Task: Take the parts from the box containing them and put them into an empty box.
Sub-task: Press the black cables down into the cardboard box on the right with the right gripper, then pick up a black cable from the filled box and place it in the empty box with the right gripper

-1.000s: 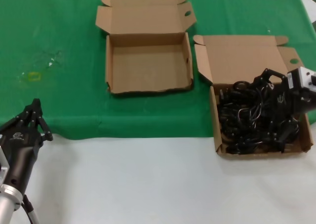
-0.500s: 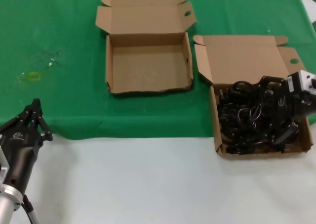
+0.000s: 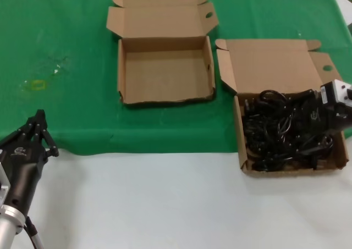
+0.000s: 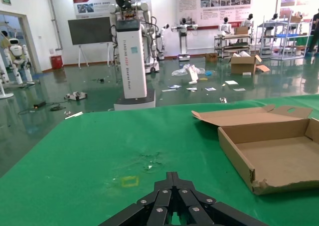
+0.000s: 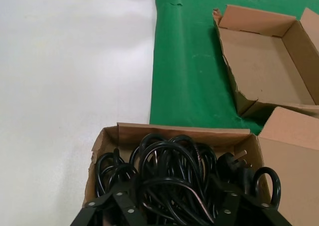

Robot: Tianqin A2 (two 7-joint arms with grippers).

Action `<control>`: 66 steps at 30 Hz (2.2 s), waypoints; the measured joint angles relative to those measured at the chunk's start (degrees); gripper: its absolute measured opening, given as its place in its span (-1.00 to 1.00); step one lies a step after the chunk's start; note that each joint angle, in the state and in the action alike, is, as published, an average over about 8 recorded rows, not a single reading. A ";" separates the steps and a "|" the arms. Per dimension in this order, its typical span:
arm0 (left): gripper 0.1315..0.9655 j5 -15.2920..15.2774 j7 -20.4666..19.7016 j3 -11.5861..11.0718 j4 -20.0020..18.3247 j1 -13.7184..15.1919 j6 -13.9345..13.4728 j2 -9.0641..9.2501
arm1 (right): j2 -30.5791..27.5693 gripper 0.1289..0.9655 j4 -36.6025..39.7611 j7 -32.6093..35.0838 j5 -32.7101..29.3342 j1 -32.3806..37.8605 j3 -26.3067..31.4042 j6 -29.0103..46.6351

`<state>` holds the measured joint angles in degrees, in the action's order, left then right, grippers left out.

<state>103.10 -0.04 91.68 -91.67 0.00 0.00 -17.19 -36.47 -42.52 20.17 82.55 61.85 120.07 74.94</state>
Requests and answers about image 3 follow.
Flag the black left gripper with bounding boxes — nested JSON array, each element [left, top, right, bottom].
[[0, 109, 60, 214]]

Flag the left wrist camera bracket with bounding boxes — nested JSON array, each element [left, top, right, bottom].
[[0, 161, 12, 204]]

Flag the cardboard box with clean rim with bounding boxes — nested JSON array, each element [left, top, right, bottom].
[[214, 38, 349, 179]]

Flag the tangled black power cables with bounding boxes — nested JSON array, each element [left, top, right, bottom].
[[243, 90, 335, 173]]

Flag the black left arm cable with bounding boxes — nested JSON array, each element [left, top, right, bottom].
[[24, 215, 45, 249]]

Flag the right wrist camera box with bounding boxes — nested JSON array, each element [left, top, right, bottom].
[[320, 79, 352, 107]]

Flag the cardboard box with torn rim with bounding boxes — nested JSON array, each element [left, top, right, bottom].
[[106, 0, 220, 106]]

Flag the green table cloth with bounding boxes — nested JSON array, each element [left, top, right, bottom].
[[0, 0, 352, 156]]

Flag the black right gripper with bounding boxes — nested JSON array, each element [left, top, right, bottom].
[[284, 88, 352, 155]]

